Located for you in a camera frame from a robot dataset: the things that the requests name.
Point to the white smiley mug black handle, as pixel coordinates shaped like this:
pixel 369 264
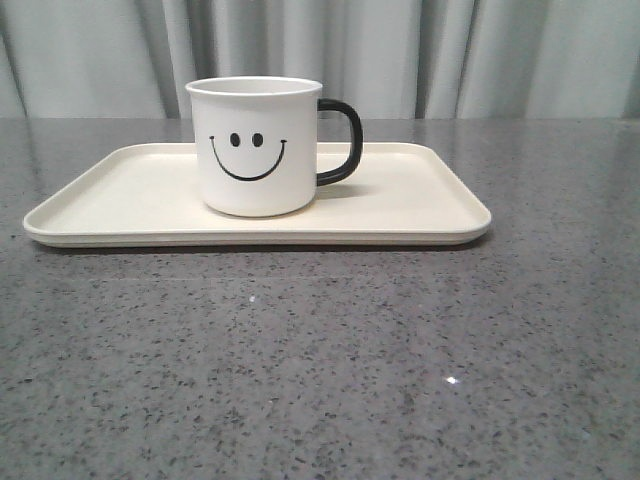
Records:
pixel 256 143

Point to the cream rectangular plastic tray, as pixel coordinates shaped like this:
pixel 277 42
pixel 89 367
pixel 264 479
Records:
pixel 146 196

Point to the grey-white pleated curtain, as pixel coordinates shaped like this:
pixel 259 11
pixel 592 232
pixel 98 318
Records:
pixel 389 59

